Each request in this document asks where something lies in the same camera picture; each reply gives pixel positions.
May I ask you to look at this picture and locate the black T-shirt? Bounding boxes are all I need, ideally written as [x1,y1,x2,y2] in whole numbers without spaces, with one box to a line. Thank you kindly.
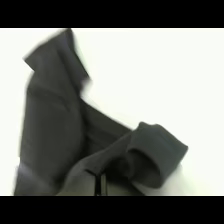
[13,28,190,197]

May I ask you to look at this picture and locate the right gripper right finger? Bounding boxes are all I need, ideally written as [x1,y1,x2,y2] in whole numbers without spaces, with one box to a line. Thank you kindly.
[100,173,109,197]

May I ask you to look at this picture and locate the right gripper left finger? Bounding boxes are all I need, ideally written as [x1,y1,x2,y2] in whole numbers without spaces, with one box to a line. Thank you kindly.
[94,173,102,197]

